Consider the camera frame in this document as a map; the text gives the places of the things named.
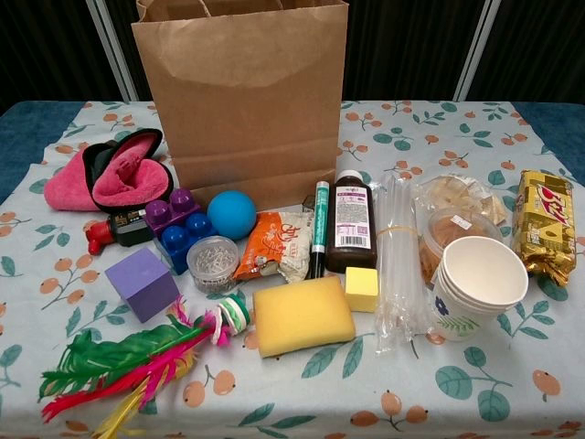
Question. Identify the bundle of clear straws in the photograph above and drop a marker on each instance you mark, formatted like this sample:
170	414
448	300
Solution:
397	256

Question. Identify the clear plastic container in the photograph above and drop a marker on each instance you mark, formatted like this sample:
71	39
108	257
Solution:
452	226

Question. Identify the clear bag of white crackers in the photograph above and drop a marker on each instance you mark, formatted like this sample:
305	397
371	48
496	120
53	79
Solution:
457	192

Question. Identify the white paper cup stack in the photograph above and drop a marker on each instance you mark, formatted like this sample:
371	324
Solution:
484	274

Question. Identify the gold snack packet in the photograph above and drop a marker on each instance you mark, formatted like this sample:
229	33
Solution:
544	228

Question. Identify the orange and white snack packet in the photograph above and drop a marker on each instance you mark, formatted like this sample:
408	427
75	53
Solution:
274	247

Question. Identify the brown paper shopping bag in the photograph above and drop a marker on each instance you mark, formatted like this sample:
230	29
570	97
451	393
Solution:
247	114

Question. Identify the green marker pen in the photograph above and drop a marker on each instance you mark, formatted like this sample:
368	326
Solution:
320	215

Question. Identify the brown medicine bottle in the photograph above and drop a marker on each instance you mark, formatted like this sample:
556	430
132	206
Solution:
349	228

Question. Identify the blue rubber ball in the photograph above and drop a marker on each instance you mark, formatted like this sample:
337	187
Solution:
230	215

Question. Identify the clear tub of paper clips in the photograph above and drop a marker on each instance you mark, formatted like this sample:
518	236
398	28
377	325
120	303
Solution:
212	265

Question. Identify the yellow sponge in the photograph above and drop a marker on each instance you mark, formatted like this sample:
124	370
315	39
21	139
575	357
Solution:
301	315

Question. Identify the yellow foam cube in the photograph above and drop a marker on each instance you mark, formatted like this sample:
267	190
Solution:
361	288

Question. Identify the blue plastic building block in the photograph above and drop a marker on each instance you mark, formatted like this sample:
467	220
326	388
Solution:
176	242

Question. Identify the purple plastic building block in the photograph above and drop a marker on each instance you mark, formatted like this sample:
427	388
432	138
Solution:
160	215

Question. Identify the small black bottle red cap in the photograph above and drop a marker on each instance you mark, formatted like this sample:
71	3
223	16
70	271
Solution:
130	226

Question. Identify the purple foam cube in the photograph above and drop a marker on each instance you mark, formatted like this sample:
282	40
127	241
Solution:
141	283

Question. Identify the pink plush cloth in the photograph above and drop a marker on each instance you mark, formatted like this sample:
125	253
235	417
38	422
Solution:
132	183

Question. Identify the floral tablecloth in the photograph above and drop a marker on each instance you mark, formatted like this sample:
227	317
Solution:
320	402

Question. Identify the black pleated curtain panel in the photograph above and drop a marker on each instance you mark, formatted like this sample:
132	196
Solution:
402	46
122	11
45	46
539	46

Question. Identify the colourful feather shuttlecock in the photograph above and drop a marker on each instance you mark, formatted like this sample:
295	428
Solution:
114	361

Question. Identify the grey aluminium partition post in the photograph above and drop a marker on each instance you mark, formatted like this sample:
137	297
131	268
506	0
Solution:
113	50
477	50

